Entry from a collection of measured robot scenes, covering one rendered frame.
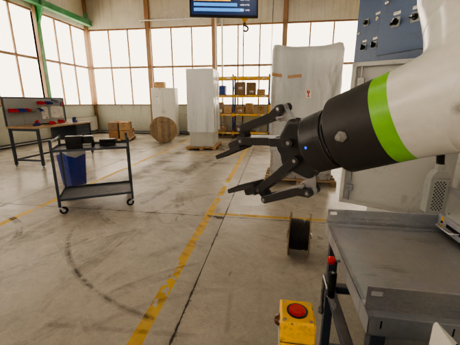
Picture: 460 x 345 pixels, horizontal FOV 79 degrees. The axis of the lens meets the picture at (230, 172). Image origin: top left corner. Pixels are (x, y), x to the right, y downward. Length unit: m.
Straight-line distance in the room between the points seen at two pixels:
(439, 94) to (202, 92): 8.02
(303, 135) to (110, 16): 13.97
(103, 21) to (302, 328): 14.09
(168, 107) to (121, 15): 4.38
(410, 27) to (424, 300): 1.38
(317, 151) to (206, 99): 7.87
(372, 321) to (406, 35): 1.45
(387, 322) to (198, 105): 7.72
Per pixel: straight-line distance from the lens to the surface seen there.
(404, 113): 0.29
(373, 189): 1.68
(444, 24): 0.32
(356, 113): 0.30
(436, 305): 0.96
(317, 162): 0.35
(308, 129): 0.35
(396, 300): 0.92
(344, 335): 1.30
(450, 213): 1.46
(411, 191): 1.66
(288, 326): 0.74
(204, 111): 8.19
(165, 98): 11.96
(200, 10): 5.80
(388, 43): 1.94
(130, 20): 13.79
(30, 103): 8.15
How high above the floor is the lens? 1.39
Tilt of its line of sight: 14 degrees down
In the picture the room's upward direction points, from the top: straight up
